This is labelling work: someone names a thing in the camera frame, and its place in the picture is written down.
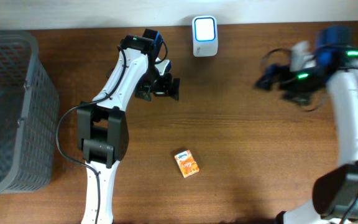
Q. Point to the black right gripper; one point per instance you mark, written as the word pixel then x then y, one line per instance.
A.
pixel 278 78

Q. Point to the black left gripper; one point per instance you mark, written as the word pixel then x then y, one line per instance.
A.
pixel 159 88

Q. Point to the grey plastic mesh basket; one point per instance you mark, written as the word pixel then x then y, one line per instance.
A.
pixel 29 108

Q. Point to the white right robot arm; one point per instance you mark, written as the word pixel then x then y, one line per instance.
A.
pixel 332 66

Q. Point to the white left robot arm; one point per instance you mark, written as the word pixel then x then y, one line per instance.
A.
pixel 103 135

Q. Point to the orange tissue pack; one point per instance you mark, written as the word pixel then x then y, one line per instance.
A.
pixel 186 163

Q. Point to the white barcode scanner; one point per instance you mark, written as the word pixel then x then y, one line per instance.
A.
pixel 205 36

